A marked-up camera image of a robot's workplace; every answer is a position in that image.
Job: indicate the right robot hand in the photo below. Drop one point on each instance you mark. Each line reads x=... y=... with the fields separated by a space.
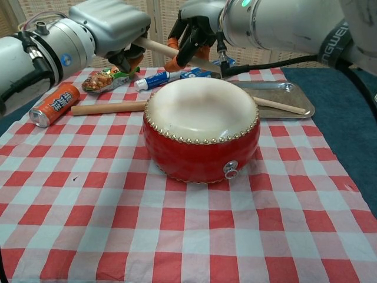
x=203 y=17

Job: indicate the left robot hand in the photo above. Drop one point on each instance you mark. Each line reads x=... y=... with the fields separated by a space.
x=115 y=26

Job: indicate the green snack bag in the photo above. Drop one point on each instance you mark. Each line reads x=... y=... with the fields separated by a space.
x=98 y=81

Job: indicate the red white checkered tablecloth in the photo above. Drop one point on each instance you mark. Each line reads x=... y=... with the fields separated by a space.
x=117 y=221

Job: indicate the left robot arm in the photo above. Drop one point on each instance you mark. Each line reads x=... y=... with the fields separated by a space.
x=44 y=59

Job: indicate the long blue carton box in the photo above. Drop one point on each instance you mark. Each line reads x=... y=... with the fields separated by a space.
x=191 y=73

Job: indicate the wooden drumstick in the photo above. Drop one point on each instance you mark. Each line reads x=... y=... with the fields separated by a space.
x=279 y=105
x=160 y=48

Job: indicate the red Chinese drum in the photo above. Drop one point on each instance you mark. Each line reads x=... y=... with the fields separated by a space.
x=200 y=153

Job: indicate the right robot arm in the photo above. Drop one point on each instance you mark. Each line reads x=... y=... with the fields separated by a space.
x=279 y=23

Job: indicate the orange drink can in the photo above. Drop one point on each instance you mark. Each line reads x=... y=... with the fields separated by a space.
x=56 y=104

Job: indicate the wooden rolling pin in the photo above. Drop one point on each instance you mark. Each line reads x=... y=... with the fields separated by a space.
x=106 y=108

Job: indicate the woven folding screen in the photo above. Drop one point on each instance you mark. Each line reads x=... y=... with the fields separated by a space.
x=165 y=29

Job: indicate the rectangular metal tray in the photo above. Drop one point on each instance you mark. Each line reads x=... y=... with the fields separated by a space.
x=282 y=92

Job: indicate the blue white toothpaste tube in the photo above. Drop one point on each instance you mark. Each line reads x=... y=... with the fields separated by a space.
x=156 y=79

